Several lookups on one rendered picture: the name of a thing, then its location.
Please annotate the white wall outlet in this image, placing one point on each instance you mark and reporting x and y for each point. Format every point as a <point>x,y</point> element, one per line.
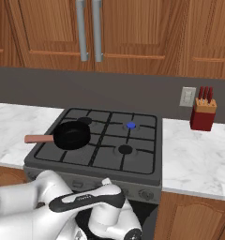
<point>187,97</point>

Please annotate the grey stove knob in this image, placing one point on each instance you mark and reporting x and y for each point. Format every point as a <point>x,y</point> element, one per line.
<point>146,195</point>
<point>32,175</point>
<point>76,184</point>

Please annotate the red knife block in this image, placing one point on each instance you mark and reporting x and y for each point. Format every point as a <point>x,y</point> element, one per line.
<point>202,120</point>

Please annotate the blue burner flame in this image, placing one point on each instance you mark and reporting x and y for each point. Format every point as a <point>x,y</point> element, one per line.
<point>131,125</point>

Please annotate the wooden base cabinet door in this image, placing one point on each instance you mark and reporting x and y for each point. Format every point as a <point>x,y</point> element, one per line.
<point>8,175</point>
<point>192,218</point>

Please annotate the grey gas stove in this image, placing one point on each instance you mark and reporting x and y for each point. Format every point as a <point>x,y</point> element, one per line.
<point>102,150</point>

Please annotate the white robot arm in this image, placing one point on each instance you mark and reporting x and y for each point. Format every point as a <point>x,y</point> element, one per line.
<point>20,200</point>

